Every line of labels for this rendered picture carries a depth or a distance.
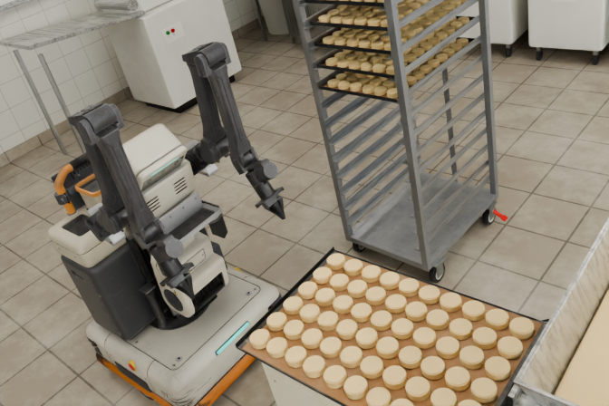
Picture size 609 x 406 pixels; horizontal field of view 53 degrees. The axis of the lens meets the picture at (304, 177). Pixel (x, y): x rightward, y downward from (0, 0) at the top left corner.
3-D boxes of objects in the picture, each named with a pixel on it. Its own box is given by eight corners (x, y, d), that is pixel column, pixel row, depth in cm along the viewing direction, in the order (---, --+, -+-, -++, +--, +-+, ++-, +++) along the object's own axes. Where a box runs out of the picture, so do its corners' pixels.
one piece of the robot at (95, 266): (103, 343, 266) (17, 188, 223) (193, 268, 298) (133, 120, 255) (149, 374, 245) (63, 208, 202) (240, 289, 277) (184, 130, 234)
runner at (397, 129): (341, 179, 277) (340, 174, 275) (336, 178, 279) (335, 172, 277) (419, 116, 312) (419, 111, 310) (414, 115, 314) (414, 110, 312)
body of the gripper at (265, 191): (285, 190, 211) (274, 172, 210) (266, 207, 205) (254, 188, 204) (275, 194, 216) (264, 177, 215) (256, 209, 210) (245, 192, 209)
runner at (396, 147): (344, 195, 281) (343, 189, 280) (340, 194, 283) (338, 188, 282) (421, 131, 316) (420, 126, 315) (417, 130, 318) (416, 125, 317)
